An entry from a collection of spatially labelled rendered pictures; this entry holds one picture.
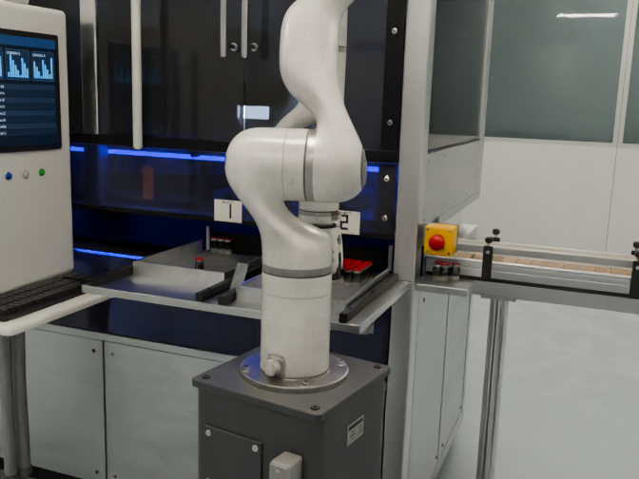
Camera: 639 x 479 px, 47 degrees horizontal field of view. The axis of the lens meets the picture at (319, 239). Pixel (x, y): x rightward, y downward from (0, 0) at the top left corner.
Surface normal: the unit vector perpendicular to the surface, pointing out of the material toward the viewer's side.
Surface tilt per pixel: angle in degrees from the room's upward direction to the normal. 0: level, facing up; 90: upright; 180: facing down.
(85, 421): 90
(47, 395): 90
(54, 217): 90
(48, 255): 90
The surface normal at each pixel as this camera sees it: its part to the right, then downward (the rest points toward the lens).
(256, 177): -0.03, 0.27
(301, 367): 0.20, 0.19
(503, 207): -0.36, 0.17
